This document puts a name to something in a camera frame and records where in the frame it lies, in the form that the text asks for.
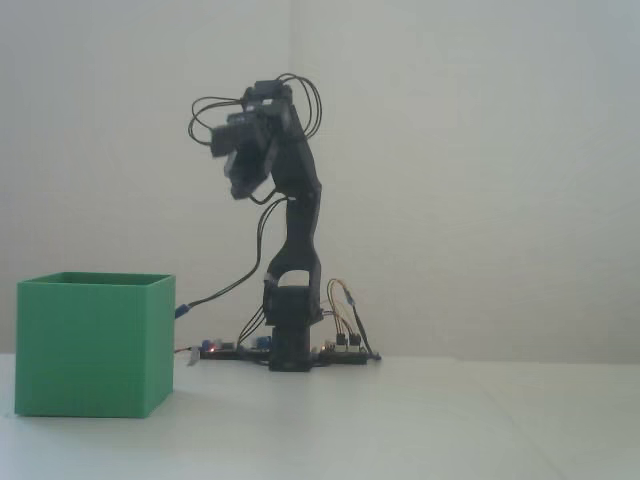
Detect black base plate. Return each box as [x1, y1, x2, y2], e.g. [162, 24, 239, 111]
[198, 349, 382, 367]

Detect black power cable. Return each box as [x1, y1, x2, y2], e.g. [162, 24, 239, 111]
[345, 293, 383, 362]

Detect black servo cable bundle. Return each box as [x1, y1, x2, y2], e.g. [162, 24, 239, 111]
[187, 73, 324, 347]

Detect blue controller circuit board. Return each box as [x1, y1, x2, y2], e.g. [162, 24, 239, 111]
[198, 337, 274, 354]

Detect green open bin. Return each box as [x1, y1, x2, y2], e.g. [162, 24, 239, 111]
[14, 271, 178, 419]

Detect coloured jumper wires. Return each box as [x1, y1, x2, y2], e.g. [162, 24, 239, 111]
[326, 279, 362, 347]

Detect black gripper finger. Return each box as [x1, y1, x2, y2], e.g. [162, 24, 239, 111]
[224, 147, 255, 201]
[250, 142, 277, 195]

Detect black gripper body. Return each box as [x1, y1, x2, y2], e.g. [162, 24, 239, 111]
[209, 110, 270, 159]

